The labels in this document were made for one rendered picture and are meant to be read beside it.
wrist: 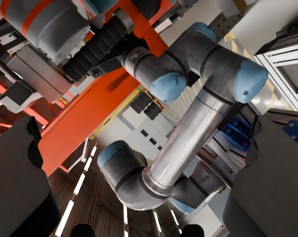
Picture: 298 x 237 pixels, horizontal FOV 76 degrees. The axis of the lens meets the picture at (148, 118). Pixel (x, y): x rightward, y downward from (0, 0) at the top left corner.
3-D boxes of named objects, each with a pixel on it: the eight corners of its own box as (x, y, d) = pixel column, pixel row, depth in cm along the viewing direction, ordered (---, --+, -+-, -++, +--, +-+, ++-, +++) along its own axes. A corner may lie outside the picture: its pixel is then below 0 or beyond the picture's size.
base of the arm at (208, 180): (232, 190, 82) (216, 206, 82) (215, 175, 97) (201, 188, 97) (210, 168, 79) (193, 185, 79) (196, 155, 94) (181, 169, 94)
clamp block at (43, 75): (25, 42, 30) (1, 66, 30) (72, 84, 33) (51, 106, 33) (36, 46, 34) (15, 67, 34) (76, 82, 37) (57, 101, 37)
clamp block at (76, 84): (65, 57, 62) (53, 68, 62) (86, 77, 65) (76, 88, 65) (67, 58, 66) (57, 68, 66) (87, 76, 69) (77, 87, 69)
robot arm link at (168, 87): (192, 86, 46) (167, 110, 46) (162, 63, 51) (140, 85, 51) (188, 68, 39) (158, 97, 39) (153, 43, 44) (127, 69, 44)
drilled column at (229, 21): (235, 2, 113) (185, 52, 113) (244, 16, 116) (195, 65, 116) (225, 7, 122) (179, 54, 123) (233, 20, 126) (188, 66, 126)
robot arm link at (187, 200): (209, 198, 90) (189, 218, 90) (189, 176, 97) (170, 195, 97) (205, 197, 80) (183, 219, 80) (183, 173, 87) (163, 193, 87)
